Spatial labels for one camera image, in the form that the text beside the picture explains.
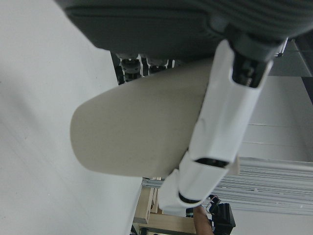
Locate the tall tan cup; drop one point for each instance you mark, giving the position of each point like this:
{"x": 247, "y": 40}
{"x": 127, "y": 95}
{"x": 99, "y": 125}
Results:
{"x": 137, "y": 122}

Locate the light wooden frame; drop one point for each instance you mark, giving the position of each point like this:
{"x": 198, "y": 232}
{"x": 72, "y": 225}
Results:
{"x": 166, "y": 220}

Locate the bystander forearm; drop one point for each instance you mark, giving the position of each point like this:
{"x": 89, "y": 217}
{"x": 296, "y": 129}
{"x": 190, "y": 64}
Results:
{"x": 201, "y": 220}

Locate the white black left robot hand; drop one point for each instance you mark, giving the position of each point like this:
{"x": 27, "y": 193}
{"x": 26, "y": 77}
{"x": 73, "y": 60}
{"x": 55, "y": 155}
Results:
{"x": 146, "y": 27}

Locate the aluminium extrusion bar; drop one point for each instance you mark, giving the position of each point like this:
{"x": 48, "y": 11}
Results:
{"x": 152, "y": 183}

